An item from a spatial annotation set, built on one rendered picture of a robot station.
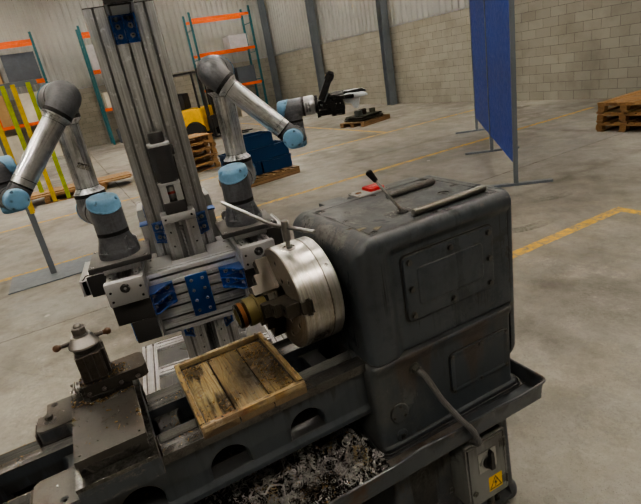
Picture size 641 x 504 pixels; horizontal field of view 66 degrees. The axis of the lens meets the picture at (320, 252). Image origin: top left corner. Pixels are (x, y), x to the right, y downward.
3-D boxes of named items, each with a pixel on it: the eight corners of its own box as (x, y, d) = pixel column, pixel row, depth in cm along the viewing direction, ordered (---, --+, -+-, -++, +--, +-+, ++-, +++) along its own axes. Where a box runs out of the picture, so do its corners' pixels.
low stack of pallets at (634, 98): (638, 115, 825) (640, 89, 810) (696, 115, 754) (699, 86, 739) (593, 131, 772) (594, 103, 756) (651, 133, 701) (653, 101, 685)
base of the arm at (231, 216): (223, 221, 207) (217, 199, 204) (257, 212, 211) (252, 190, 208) (229, 230, 194) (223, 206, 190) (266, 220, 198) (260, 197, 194)
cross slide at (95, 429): (130, 367, 155) (125, 355, 153) (151, 447, 118) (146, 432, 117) (73, 389, 149) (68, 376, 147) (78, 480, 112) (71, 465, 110)
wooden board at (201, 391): (262, 341, 168) (260, 330, 167) (308, 392, 138) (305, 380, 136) (176, 375, 157) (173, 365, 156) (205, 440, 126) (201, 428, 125)
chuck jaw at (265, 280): (286, 288, 151) (271, 254, 154) (289, 283, 147) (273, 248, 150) (252, 300, 147) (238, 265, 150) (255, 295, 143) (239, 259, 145)
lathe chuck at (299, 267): (294, 307, 170) (280, 225, 156) (339, 355, 145) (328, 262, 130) (270, 317, 167) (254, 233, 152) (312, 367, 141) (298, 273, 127)
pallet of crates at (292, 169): (277, 169, 925) (268, 127, 897) (300, 172, 862) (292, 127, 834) (219, 186, 865) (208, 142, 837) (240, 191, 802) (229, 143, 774)
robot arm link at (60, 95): (95, 90, 169) (31, 218, 163) (85, 92, 178) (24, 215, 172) (61, 69, 162) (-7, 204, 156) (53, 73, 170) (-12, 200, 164)
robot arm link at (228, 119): (227, 195, 205) (193, 57, 186) (233, 187, 219) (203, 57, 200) (255, 191, 204) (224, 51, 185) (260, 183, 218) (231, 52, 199)
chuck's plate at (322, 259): (302, 304, 172) (290, 222, 157) (349, 351, 146) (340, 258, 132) (294, 307, 170) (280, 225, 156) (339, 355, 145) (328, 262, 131)
